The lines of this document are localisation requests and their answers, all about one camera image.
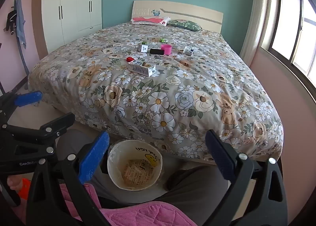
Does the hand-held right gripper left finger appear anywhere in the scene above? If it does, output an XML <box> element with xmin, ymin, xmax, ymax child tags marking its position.
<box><xmin>26</xmin><ymin>131</ymin><xmax>110</xmax><ymax>226</ymax></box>

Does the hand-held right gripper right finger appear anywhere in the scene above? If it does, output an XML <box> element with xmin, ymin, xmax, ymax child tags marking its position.
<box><xmin>205</xmin><ymin>129</ymin><xmax>288</xmax><ymax>226</ymax></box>

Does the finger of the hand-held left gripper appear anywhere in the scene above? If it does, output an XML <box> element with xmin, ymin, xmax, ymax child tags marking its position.
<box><xmin>2</xmin><ymin>113</ymin><xmax>76</xmax><ymax>155</ymax></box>
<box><xmin>0</xmin><ymin>91</ymin><xmax>43</xmax><ymax>128</ymax></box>

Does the white paper trash bucket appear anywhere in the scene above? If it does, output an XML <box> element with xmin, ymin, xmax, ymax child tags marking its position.
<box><xmin>107</xmin><ymin>139</ymin><xmax>163</xmax><ymax>190</ymax></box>

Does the large white carton box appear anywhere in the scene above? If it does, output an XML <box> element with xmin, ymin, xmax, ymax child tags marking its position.
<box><xmin>128</xmin><ymin>58</ymin><xmax>156</xmax><ymax>77</ymax></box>

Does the white striped small box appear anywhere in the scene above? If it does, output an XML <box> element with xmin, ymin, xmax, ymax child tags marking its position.
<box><xmin>183</xmin><ymin>45</ymin><xmax>198</xmax><ymax>57</ymax></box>

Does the person's left hand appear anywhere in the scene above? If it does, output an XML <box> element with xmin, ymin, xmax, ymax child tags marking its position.
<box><xmin>7</xmin><ymin>175</ymin><xmax>24</xmax><ymax>192</ymax></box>

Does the orange plastic object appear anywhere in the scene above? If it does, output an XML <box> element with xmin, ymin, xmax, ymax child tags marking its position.
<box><xmin>17</xmin><ymin>179</ymin><xmax>31</xmax><ymax>200</ymax></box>

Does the bed with floral sheet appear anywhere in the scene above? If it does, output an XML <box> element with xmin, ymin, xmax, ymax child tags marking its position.
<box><xmin>28</xmin><ymin>22</ymin><xmax>284</xmax><ymax>165</ymax></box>

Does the black hanging garment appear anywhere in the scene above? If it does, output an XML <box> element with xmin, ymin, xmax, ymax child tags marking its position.
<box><xmin>3</xmin><ymin>10</ymin><xmax>18</xmax><ymax>36</ymax></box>

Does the blue hanging cloth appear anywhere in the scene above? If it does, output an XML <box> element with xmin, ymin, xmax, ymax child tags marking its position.
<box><xmin>13</xmin><ymin>0</ymin><xmax>26</xmax><ymax>49</ymax></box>

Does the pink quilted garment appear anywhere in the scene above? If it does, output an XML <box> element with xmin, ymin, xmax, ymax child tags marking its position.
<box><xmin>15</xmin><ymin>183</ymin><xmax>195</xmax><ymax>226</ymax></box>

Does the white wardrobe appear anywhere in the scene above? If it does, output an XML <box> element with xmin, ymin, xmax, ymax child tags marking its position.
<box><xmin>32</xmin><ymin>0</ymin><xmax>103</xmax><ymax>55</ymax></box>

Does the green floral pillow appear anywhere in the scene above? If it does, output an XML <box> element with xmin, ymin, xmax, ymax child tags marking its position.
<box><xmin>168</xmin><ymin>19</ymin><xmax>203</xmax><ymax>31</ymax></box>

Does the pink and white pillow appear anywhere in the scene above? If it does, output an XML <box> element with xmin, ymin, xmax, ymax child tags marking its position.
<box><xmin>131</xmin><ymin>16</ymin><xmax>171</xmax><ymax>27</ymax></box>

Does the white curtain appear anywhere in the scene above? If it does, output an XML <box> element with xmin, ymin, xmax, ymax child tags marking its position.
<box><xmin>241</xmin><ymin>0</ymin><xmax>272</xmax><ymax>62</ymax></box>

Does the beige wooden headboard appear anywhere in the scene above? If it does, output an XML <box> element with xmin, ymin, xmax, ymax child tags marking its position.
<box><xmin>132</xmin><ymin>0</ymin><xmax>224</xmax><ymax>35</ymax></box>

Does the dark framed window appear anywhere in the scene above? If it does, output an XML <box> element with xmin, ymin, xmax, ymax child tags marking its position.
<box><xmin>257</xmin><ymin>0</ymin><xmax>316</xmax><ymax>88</ymax></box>

